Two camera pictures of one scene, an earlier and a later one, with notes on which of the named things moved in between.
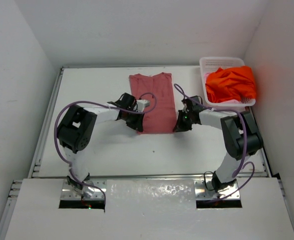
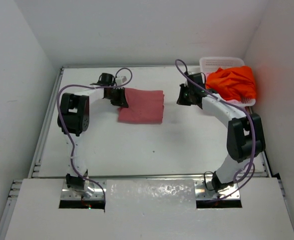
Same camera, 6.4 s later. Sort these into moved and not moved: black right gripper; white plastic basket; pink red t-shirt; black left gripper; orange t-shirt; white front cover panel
Moved: black left gripper; pink red t-shirt; black right gripper
Not moved: white plastic basket; orange t-shirt; white front cover panel
